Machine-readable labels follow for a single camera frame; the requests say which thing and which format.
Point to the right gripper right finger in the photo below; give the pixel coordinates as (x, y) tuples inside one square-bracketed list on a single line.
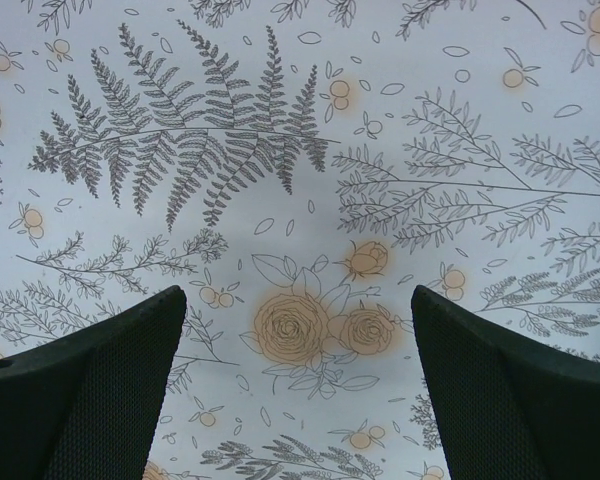
[(506, 406)]

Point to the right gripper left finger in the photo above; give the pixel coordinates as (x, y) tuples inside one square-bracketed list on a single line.
[(86, 406)]

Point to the floral table cloth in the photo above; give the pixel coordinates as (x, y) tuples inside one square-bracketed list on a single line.
[(298, 168)]

